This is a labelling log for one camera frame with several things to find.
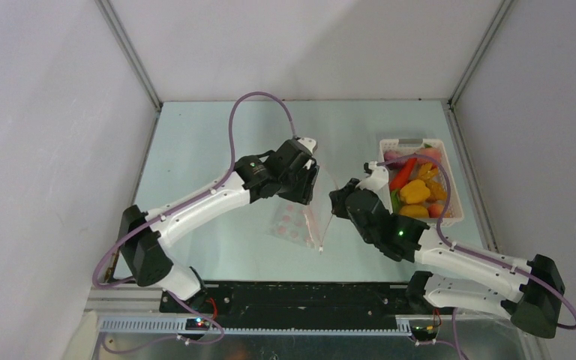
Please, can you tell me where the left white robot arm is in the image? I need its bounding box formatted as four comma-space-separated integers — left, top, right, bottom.
118, 137, 319, 313

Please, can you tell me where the white plastic basket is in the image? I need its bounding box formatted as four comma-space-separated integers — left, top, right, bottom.
378, 139, 464, 227

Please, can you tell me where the clear zip top bag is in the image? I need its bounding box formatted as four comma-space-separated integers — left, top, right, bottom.
268, 166, 339, 253

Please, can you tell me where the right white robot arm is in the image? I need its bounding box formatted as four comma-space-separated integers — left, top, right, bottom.
329, 178, 566, 339

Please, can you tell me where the pink peach bottom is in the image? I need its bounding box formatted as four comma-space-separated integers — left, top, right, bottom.
427, 202, 452, 218

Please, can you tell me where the purple onion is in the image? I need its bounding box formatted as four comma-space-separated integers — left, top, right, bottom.
383, 150, 403, 161

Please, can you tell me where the pink peach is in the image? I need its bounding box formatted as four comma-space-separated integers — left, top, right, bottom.
415, 146, 443, 164
427, 202, 452, 218

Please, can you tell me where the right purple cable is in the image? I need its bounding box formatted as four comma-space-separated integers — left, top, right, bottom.
377, 154, 576, 360

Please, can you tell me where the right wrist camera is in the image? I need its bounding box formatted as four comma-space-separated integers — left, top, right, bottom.
358, 161, 389, 193

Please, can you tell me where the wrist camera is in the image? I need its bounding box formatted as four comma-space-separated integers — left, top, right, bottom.
297, 137, 318, 155
358, 161, 389, 193

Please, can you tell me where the purple cable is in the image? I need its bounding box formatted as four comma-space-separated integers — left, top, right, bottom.
91, 91, 319, 355
377, 154, 576, 360

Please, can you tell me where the pink peach top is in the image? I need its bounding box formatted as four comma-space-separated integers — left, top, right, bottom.
415, 146, 443, 164

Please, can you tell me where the yellow bell pepper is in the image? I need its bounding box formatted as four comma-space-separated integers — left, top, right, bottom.
399, 179, 431, 205

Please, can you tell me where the red chili pepper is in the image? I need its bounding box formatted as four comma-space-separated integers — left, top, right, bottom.
388, 157, 417, 192

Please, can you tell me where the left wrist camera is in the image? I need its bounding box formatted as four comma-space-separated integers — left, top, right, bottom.
297, 137, 318, 155

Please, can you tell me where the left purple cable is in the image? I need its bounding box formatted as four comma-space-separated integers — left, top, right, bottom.
91, 91, 319, 355

